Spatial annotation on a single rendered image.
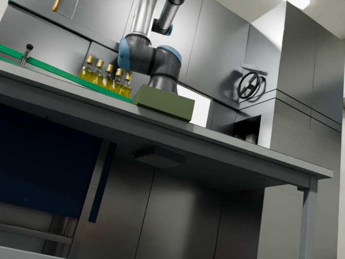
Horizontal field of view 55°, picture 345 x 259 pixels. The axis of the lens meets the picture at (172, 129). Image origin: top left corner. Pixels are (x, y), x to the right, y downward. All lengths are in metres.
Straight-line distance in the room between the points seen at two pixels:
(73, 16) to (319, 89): 1.76
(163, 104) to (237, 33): 1.67
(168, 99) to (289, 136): 1.23
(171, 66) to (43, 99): 0.50
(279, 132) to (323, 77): 0.70
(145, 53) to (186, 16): 1.21
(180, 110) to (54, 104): 0.45
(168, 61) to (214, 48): 1.24
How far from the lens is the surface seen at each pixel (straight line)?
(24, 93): 1.22
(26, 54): 1.61
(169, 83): 1.31
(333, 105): 2.74
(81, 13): 2.16
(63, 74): 1.66
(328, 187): 2.53
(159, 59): 1.35
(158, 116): 1.21
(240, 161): 1.36
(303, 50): 2.64
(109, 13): 2.22
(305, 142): 2.39
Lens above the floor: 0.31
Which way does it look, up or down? 19 degrees up
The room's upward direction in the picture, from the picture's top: 12 degrees clockwise
